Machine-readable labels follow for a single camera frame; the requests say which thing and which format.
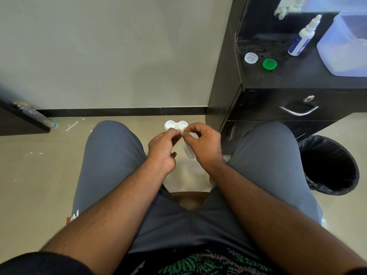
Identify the person's right hand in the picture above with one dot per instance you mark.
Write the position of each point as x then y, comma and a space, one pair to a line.
208, 146

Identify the person's left hand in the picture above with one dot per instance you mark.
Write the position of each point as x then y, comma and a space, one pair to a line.
160, 151

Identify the person's left thumb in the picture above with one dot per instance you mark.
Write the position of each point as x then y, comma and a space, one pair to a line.
175, 140

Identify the person's right thumb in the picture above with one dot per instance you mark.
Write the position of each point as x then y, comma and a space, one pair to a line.
190, 136

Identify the white tissue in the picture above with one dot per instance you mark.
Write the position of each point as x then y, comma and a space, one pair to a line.
189, 150

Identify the white contact lens case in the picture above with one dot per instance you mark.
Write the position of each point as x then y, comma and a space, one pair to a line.
172, 125

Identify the person's left forearm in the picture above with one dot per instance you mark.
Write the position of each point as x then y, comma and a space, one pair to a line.
114, 220

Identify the person's right forearm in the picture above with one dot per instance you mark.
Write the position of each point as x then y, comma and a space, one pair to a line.
272, 223

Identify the brown wooden stool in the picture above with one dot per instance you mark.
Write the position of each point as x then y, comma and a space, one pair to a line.
189, 200

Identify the grey trousers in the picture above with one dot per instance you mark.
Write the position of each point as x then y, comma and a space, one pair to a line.
114, 157

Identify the clear plastic cap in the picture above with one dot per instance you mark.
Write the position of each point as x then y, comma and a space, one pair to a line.
251, 57

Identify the green plastic cap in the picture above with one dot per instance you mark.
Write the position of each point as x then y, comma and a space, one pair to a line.
269, 64

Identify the black wooden cabinet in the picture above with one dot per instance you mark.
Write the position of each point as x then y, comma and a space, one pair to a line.
286, 74

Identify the silver drawer lock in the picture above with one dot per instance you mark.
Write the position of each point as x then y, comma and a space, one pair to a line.
308, 98

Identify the black leaf-patterned shirt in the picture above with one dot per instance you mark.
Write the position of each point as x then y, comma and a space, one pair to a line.
200, 263

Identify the black trash bin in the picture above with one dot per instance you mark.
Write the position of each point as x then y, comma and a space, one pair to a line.
329, 166

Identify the white bottle with blue label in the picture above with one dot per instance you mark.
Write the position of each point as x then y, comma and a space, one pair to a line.
301, 40

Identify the translucent plastic container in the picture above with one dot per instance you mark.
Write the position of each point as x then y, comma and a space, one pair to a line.
344, 48

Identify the wall mirror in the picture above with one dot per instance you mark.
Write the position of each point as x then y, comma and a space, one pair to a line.
258, 19

